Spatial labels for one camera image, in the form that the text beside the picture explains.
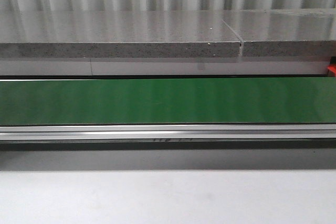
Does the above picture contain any aluminium conveyor side rail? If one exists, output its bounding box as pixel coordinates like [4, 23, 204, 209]
[1, 124, 335, 144]

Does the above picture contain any red plastic tray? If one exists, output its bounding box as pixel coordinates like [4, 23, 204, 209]
[327, 64, 336, 77]

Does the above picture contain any green conveyor belt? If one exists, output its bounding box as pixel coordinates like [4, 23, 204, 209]
[1, 77, 335, 125]

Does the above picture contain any grey stone counter slab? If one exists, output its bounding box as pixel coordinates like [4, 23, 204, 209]
[1, 11, 240, 58]

